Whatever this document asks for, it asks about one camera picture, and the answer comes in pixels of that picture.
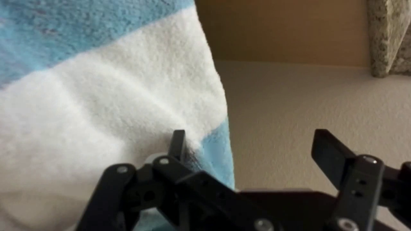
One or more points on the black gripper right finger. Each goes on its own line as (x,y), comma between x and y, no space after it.
(329,155)

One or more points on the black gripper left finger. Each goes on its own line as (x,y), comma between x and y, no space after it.
(176,143)

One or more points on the blue white striped towel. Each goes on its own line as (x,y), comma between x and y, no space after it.
(107,98)

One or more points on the grey towel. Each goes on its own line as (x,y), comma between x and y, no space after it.
(389,34)

